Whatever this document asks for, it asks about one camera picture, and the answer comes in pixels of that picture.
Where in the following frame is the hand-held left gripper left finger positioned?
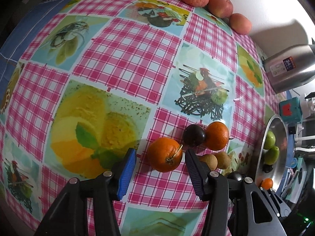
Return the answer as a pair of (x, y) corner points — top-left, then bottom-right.
(33, 148), (137, 236)

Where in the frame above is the stainless steel plate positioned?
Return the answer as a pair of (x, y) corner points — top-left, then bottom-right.
(253, 115), (289, 195)

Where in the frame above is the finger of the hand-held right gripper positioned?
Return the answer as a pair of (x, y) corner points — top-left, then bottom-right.
(258, 187), (292, 219)

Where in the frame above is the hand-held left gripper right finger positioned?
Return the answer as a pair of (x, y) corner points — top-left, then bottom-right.
(185, 149), (287, 236)

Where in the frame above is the teal box with red mark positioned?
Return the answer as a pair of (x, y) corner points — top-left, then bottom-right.
(279, 97), (303, 123)

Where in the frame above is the orange with stick stem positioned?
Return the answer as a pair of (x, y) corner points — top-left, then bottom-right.
(147, 137), (183, 173)

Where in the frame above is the blue checked cloth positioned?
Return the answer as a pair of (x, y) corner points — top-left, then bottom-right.
(0, 0), (104, 64)

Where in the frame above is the brown kiwi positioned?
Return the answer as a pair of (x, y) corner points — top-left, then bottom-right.
(198, 154), (218, 171)
(213, 151), (232, 170)

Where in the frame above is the stainless steel thermos jug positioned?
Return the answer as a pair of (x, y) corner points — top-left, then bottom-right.
(263, 38), (315, 94)

